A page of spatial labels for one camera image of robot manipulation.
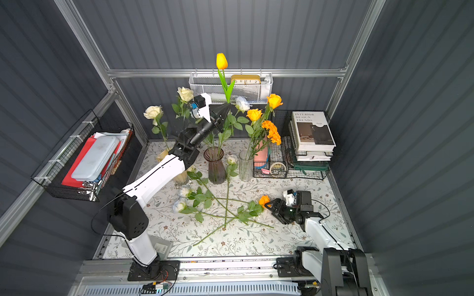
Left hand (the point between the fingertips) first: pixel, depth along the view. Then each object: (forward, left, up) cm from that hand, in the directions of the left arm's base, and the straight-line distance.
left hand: (234, 105), depth 64 cm
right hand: (-19, -17, -43) cm, 50 cm away
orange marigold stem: (+5, -14, -14) cm, 20 cm away
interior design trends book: (+13, -38, -25) cm, 47 cm away
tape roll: (+5, -19, -42) cm, 46 cm away
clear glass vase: (+6, -5, -43) cm, 44 cm away
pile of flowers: (-13, +18, -49) cm, 54 cm away
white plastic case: (-13, +53, -17) cm, 57 cm away
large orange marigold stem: (+1, -16, -16) cm, 23 cm away
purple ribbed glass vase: (-2, +10, -38) cm, 39 cm away
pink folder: (+1, -12, -27) cm, 29 cm away
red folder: (-18, +60, -19) cm, 66 cm away
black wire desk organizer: (+3, -38, -39) cm, 55 cm away
